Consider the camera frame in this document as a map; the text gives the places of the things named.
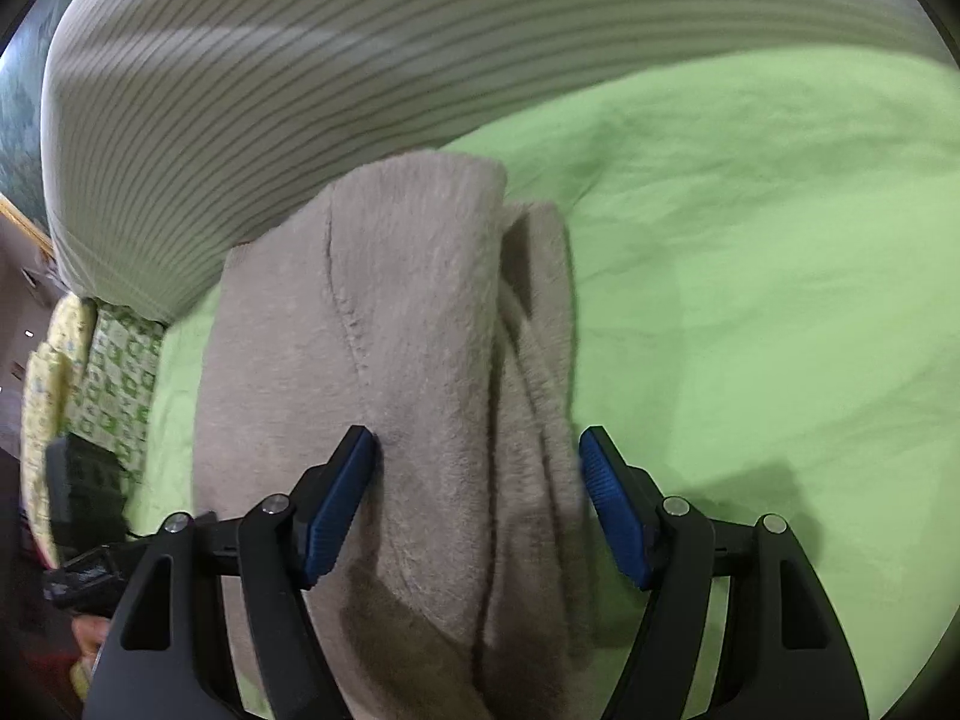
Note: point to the gold framed picture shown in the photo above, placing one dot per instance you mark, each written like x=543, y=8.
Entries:
x=23, y=63

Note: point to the yellow patterned blanket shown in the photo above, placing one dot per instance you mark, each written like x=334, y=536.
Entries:
x=53, y=371

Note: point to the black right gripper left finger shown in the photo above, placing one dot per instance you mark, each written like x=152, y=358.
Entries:
x=167, y=653

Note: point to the left hand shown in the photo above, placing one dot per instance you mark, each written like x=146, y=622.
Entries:
x=90, y=633

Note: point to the green checkered cushion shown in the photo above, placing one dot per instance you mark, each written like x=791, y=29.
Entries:
x=110, y=405

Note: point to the beige knit sweater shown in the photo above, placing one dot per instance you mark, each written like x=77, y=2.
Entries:
x=412, y=298

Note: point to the green bed sheet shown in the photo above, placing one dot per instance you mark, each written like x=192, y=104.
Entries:
x=763, y=259

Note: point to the striped white pillow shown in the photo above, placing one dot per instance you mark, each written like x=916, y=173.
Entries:
x=171, y=130

